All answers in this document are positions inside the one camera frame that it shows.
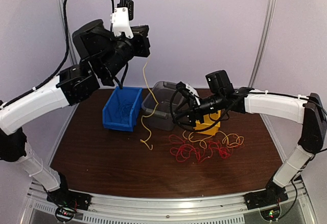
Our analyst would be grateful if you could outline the coloured cable bundle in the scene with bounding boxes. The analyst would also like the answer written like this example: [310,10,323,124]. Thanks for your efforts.
[168,130,245,164]

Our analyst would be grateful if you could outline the right aluminium frame post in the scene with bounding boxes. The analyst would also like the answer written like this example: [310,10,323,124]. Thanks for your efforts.
[248,0,277,87]

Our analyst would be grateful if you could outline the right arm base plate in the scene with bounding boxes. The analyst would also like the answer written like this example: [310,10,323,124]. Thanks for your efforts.
[244,189,288,210]

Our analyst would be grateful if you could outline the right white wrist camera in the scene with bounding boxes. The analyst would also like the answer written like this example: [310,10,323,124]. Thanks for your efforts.
[176,81,200,105]

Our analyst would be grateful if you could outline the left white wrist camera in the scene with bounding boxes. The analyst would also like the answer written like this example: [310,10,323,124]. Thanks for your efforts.
[111,0,134,39]

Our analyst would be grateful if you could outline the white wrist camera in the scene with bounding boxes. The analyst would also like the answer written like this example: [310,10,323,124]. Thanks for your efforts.
[111,0,134,39]
[176,81,200,105]

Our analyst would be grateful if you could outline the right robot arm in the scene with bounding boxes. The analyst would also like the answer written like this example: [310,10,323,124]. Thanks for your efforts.
[169,70,326,205]

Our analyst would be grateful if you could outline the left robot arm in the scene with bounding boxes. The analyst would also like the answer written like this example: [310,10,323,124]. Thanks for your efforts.
[1,19,150,206]

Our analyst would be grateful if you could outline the blue cables in bin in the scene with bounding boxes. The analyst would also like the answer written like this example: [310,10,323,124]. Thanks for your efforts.
[113,101,135,119]

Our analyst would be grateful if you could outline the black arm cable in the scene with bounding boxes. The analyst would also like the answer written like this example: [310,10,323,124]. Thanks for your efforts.
[0,0,128,107]
[170,88,327,132]

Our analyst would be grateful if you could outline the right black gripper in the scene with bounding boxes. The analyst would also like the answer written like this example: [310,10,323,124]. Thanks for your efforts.
[173,92,225,127]

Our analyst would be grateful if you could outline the grey transparent plastic tub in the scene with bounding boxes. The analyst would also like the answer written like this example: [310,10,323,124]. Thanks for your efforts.
[142,81,184,131]

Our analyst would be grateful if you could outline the yellow plastic bin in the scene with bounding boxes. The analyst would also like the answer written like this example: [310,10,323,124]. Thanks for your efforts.
[193,111,222,136]

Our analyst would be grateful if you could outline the blue plastic bin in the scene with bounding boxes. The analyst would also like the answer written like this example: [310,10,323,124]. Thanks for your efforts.
[102,86,143,132]

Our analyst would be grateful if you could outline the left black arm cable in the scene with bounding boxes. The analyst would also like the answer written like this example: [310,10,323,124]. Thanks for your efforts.
[0,0,128,107]

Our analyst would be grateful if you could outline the aluminium front rail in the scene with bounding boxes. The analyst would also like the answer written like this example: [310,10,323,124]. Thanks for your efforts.
[18,180,318,223]

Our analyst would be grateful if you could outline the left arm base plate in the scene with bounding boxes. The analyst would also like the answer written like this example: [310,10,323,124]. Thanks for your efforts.
[46,191,91,211]

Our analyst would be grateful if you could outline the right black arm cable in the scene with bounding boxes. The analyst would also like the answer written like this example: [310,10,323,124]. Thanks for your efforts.
[170,88,327,132]

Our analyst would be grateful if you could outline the yellow cable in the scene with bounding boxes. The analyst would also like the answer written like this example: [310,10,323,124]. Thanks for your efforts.
[139,56,159,150]

